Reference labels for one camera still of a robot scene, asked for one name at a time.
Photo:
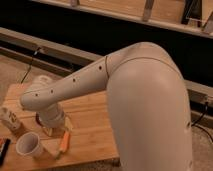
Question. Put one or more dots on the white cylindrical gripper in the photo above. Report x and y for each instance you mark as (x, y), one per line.
(53, 117)

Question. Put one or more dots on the orange pepper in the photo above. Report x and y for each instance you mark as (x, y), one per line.
(64, 144)

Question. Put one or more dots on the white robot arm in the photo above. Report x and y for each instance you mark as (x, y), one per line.
(147, 100)

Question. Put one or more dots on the dark brown bowl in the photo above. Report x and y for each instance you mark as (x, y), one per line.
(38, 121)

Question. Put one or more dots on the white paper cup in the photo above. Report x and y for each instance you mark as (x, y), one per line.
(29, 144)

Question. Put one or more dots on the black orange object at edge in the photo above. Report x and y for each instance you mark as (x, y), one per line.
(4, 145)

